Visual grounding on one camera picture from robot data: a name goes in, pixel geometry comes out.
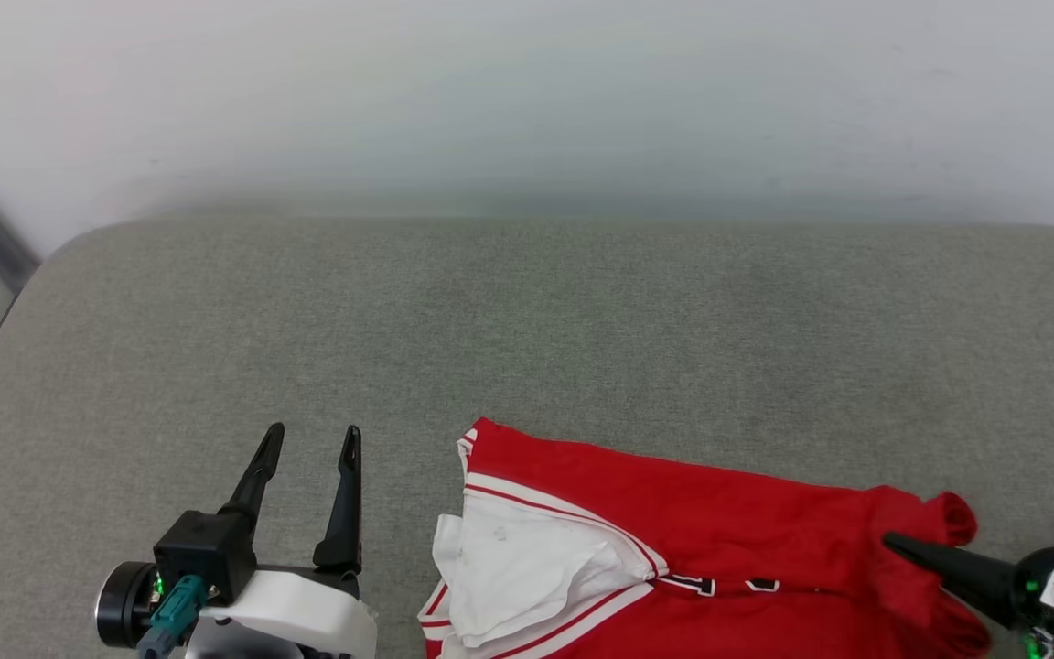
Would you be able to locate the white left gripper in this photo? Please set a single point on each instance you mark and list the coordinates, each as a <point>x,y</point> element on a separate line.
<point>307,613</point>

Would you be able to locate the red white basketball jersey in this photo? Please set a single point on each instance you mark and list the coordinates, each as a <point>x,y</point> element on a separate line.
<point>719,513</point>

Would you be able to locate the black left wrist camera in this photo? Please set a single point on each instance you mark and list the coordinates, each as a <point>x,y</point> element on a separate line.
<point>202,549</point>

